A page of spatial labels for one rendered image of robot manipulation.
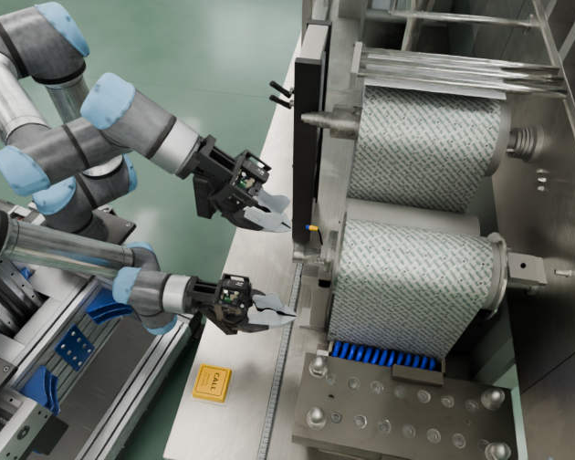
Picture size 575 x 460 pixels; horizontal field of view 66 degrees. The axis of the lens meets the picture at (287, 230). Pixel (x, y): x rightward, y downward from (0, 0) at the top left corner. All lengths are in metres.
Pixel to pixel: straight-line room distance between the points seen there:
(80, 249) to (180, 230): 1.51
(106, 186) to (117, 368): 0.84
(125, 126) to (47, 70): 0.47
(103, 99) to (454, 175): 0.61
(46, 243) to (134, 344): 1.04
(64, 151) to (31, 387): 0.85
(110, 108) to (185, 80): 2.84
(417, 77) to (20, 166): 0.63
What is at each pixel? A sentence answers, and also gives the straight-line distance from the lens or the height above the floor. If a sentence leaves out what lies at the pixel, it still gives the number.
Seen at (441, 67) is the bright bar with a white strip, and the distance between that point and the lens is 0.86.
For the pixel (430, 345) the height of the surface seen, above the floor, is 1.08.
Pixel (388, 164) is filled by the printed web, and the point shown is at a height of 1.31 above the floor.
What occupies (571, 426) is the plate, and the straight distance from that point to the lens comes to 0.73.
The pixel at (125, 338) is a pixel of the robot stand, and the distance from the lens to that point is 1.96.
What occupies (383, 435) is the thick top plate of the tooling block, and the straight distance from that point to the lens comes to 0.90.
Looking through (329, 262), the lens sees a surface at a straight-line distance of 0.76.
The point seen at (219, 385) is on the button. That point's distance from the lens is 1.03.
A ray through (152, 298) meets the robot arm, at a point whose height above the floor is 1.13.
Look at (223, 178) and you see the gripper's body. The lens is 0.67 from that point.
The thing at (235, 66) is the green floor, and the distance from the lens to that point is 3.58.
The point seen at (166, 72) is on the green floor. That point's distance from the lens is 3.60.
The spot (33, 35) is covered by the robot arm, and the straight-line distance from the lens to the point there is 1.07.
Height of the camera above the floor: 1.89
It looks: 52 degrees down
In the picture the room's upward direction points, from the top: straight up
